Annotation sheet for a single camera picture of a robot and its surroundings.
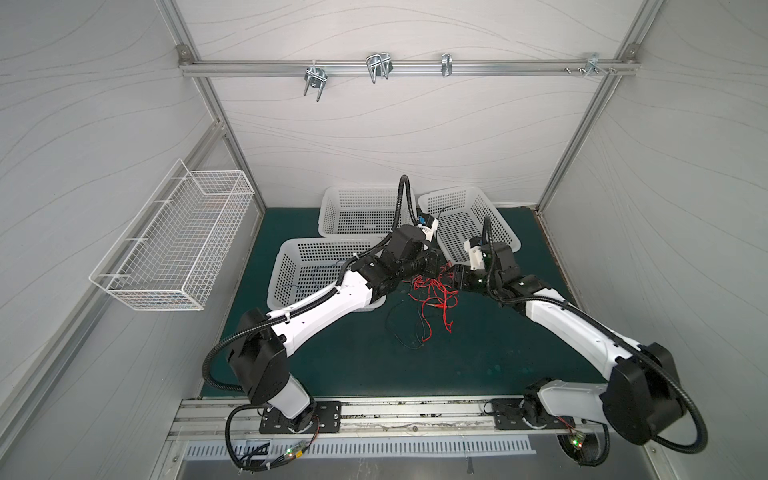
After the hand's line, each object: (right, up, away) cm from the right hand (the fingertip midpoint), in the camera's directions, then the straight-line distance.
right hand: (454, 267), depth 84 cm
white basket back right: (+10, +18, +35) cm, 40 cm away
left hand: (-3, +5, -9) cm, 11 cm away
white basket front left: (-49, -2, +17) cm, 52 cm away
